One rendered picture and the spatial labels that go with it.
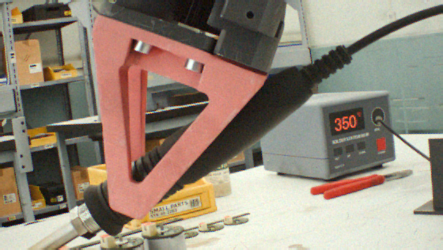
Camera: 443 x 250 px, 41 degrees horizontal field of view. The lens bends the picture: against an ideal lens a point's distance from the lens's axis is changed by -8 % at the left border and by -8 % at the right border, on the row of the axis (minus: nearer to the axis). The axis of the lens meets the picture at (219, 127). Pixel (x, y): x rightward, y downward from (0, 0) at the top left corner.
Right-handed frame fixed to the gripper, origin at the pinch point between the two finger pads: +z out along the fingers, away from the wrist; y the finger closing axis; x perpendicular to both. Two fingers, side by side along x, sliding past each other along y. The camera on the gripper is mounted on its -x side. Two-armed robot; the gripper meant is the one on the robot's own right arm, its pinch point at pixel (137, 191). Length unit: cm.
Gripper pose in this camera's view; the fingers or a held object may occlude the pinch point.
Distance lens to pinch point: 27.3
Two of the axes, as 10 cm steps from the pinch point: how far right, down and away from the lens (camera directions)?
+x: 9.3, 3.5, -0.5
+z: -3.5, 9.3, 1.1
